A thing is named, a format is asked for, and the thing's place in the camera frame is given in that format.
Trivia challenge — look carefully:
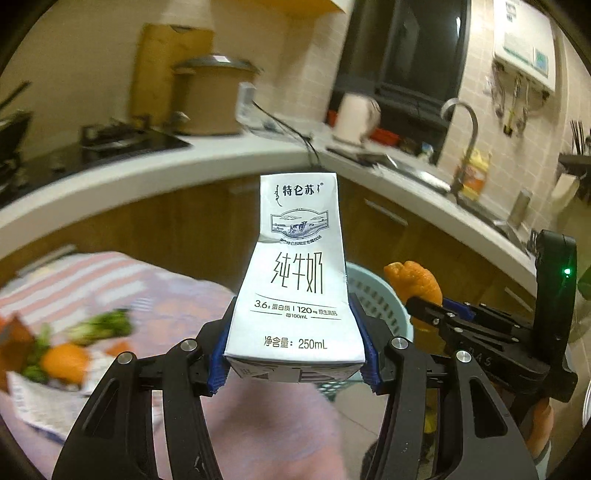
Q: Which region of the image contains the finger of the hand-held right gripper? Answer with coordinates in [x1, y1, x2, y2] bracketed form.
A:
[405, 295, 537, 385]
[442, 299, 537, 343]

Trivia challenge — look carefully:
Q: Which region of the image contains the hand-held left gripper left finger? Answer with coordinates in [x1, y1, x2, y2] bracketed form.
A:
[51, 298, 239, 480]

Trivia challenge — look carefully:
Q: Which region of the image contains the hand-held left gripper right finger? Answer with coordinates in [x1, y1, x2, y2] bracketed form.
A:
[348, 294, 541, 480]

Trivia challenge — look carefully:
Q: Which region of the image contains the curled orange peel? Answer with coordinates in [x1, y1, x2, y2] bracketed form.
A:
[384, 261, 443, 333]

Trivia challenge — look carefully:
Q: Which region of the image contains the light blue plastic basket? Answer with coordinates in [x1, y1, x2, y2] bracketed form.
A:
[318, 262, 415, 402]

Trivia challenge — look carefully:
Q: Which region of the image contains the white milk carton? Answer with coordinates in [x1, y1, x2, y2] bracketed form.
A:
[224, 172, 368, 384]

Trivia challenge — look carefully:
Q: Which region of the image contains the printed paper sheet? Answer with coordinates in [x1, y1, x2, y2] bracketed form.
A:
[7, 369, 95, 445]

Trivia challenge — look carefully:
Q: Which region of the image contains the small green broccoli piece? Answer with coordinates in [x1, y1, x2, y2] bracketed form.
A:
[22, 323, 52, 385]

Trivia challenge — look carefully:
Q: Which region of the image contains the brown snack wrapper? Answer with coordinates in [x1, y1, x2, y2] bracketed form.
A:
[0, 314, 36, 393]

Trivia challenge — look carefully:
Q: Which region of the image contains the person's right hand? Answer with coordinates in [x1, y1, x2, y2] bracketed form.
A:
[523, 396, 556, 468]

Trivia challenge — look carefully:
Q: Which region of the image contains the pink floral striped cloth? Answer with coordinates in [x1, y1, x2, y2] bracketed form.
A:
[0, 251, 342, 480]

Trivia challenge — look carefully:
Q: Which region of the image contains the steel cup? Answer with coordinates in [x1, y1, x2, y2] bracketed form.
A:
[508, 189, 533, 228]

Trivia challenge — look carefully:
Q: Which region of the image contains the yellow dish soap bottle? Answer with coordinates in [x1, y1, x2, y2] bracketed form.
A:
[459, 150, 493, 202]

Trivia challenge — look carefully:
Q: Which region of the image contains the wooden base cabinet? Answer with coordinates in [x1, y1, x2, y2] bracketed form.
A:
[0, 173, 539, 340]

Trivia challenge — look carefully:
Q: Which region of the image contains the black chopstick holder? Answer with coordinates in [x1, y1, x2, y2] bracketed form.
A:
[555, 119, 591, 205]

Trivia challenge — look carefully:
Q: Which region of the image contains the steel kitchen faucet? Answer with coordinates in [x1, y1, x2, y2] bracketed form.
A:
[440, 99, 481, 197]

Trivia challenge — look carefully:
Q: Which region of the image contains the red box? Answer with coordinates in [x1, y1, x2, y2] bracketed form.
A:
[369, 129, 401, 147]

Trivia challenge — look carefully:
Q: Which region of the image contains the white electric kettle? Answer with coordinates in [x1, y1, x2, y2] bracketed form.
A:
[331, 91, 382, 145]

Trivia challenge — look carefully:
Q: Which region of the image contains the black gas stove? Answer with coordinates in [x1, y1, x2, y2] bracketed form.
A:
[81, 115, 193, 163]

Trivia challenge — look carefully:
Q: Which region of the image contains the dark window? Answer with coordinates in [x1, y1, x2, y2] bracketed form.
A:
[332, 0, 472, 165]

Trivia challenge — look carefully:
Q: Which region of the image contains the brown rice cooker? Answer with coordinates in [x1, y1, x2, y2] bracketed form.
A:
[172, 54, 258, 136]

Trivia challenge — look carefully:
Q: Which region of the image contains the white water heater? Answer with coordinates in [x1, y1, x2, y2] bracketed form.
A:
[492, 0, 567, 96]

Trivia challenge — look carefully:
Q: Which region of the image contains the white plug-in power meter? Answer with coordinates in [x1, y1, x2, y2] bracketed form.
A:
[237, 82, 257, 116]

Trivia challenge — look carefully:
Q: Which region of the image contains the wooden cutting board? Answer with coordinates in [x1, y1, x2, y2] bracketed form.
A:
[131, 23, 216, 126]

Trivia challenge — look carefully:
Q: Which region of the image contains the black wok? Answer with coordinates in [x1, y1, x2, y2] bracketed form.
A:
[0, 80, 34, 195]

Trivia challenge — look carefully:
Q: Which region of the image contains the metal cabinet handle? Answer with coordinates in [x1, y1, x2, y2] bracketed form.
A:
[362, 198, 410, 227]
[14, 244, 78, 278]

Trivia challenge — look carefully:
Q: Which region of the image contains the black power cable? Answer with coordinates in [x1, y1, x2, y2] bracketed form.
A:
[252, 102, 321, 168]

